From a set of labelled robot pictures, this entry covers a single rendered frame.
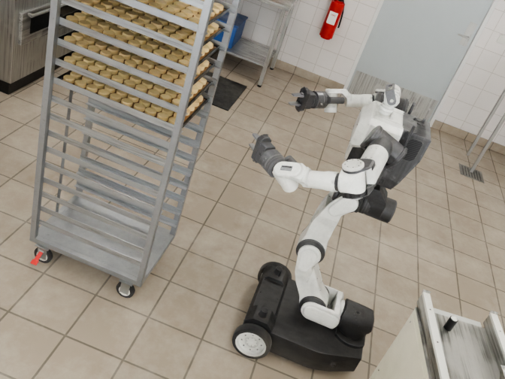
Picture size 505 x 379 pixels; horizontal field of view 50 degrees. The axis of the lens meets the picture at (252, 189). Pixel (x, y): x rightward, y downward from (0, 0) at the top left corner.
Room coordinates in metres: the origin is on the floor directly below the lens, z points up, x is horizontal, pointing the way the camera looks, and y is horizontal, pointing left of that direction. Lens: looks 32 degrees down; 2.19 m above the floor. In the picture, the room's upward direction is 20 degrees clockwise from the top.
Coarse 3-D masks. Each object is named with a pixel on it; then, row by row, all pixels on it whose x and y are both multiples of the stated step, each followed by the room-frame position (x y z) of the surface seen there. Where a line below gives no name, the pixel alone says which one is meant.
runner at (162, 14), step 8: (120, 0) 2.08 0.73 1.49; (128, 0) 2.08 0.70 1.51; (136, 0) 2.08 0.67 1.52; (144, 8) 2.08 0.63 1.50; (152, 8) 2.07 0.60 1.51; (160, 16) 2.07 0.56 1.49; (168, 16) 2.07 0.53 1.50; (176, 16) 2.07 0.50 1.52; (184, 24) 2.06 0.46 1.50; (192, 24) 2.06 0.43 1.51
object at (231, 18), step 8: (232, 16) 2.48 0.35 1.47; (232, 24) 2.48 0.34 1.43; (224, 32) 2.48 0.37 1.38; (224, 40) 2.48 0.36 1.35; (224, 56) 2.49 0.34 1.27; (216, 72) 2.48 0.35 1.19; (208, 104) 2.48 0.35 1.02; (208, 112) 2.48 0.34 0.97; (200, 120) 2.48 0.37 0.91; (200, 136) 2.48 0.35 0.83; (200, 144) 2.50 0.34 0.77; (192, 152) 2.48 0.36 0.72; (192, 168) 2.48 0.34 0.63; (184, 192) 2.48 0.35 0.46; (184, 200) 2.49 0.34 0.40; (176, 216) 2.48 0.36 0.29
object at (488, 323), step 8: (496, 312) 1.78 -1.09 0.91; (488, 320) 1.76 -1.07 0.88; (496, 320) 1.74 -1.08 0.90; (488, 328) 1.73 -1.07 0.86; (496, 328) 1.69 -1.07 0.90; (488, 336) 1.70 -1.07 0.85; (496, 336) 1.66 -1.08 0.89; (504, 336) 1.66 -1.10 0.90; (496, 344) 1.63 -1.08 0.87; (504, 344) 1.61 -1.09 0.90; (496, 352) 1.61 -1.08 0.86; (504, 352) 1.57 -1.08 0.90; (496, 360) 1.58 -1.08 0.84; (504, 360) 1.55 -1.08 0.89
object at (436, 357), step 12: (420, 300) 1.74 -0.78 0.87; (420, 312) 1.69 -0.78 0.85; (432, 312) 1.65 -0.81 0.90; (432, 324) 1.58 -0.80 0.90; (432, 336) 1.52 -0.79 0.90; (432, 348) 1.48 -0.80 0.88; (432, 360) 1.44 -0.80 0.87; (444, 360) 1.42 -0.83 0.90; (432, 372) 1.40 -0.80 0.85; (444, 372) 1.37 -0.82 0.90
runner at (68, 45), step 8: (64, 40) 2.10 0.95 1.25; (72, 48) 2.10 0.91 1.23; (80, 48) 2.09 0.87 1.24; (88, 56) 2.09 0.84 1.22; (96, 56) 2.09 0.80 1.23; (104, 56) 2.09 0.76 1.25; (112, 64) 2.08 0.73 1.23; (120, 64) 2.08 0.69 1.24; (128, 72) 2.08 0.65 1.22; (136, 72) 2.08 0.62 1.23; (144, 72) 2.07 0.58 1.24; (152, 80) 2.07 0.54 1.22; (160, 80) 2.07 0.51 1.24; (168, 88) 2.06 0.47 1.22; (176, 88) 2.06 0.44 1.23
